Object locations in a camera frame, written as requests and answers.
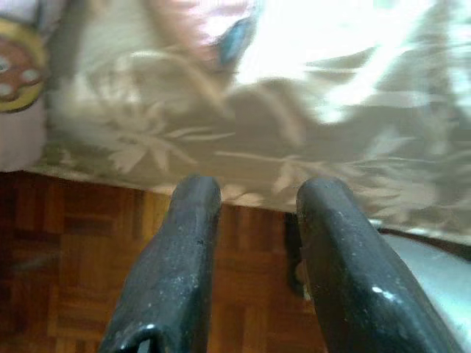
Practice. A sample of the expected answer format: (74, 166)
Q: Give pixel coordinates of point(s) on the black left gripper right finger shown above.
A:
(360, 287)

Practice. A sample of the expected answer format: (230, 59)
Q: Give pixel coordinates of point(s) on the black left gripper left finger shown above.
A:
(169, 279)

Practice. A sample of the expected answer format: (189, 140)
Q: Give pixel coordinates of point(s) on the colourful comic book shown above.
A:
(237, 44)

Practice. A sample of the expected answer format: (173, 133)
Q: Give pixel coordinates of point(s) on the silver robot left leg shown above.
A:
(441, 279)

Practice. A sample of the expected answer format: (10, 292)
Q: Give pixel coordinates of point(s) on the beige leaf print bed sheet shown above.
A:
(257, 147)

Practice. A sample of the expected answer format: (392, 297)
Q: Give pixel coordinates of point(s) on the pink cartoon print quilt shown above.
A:
(18, 139)

